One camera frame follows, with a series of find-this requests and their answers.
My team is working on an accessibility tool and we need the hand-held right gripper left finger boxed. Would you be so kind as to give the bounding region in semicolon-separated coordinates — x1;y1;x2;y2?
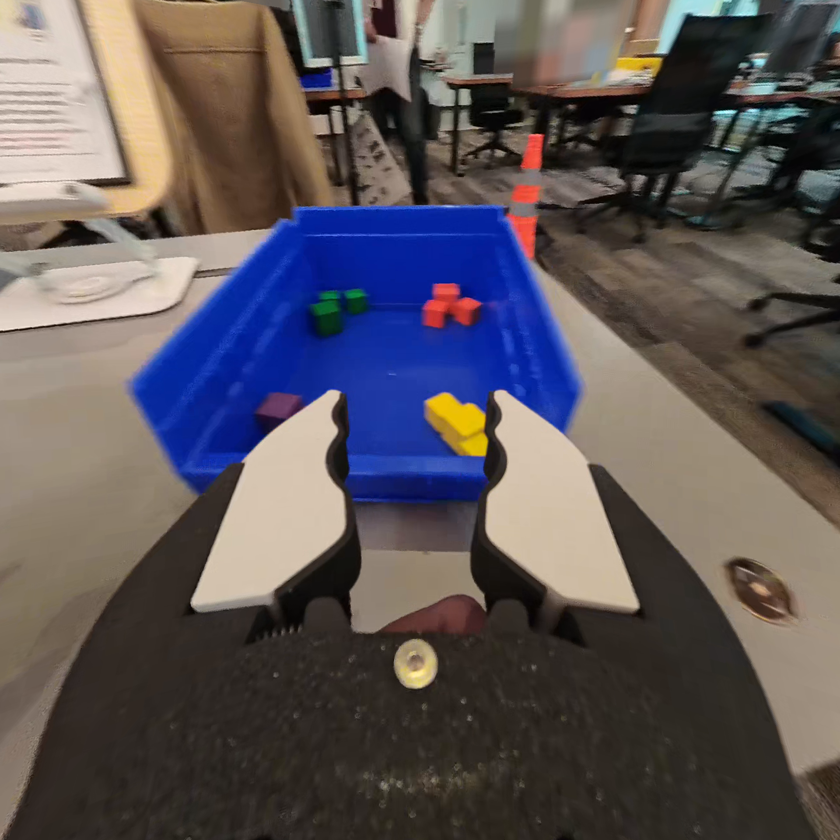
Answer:
190;389;362;622

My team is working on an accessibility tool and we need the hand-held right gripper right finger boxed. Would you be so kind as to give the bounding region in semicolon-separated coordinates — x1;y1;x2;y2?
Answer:
471;389;641;626

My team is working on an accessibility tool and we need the purple wooden cube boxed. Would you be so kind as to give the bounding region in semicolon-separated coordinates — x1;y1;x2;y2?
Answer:
255;392;305;431

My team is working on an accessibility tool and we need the blue plastic bin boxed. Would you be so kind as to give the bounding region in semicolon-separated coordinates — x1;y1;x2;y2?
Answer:
129;205;584;504

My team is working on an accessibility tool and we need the metal table grommet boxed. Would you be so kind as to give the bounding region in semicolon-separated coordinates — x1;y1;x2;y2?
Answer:
726;557;797;625

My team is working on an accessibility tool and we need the black office chair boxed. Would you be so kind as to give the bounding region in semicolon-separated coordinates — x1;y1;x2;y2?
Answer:
461;41;527;166
576;13;777;245
742;197;840;350

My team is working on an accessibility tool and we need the orange traffic cone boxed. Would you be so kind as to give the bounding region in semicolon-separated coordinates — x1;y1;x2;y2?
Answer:
506;133;546;261

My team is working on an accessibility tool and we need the instruction sheet on stand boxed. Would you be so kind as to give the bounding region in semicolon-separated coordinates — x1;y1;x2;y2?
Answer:
0;0;200;333

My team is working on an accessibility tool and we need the brown wooden desk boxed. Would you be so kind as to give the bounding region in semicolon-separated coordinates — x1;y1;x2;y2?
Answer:
443;71;840;173

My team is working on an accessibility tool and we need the printed instruction sheet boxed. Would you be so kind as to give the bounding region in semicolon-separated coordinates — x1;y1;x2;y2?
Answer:
0;0;131;189

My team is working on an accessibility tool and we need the framed screen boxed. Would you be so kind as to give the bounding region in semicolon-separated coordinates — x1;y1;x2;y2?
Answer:
291;0;370;67

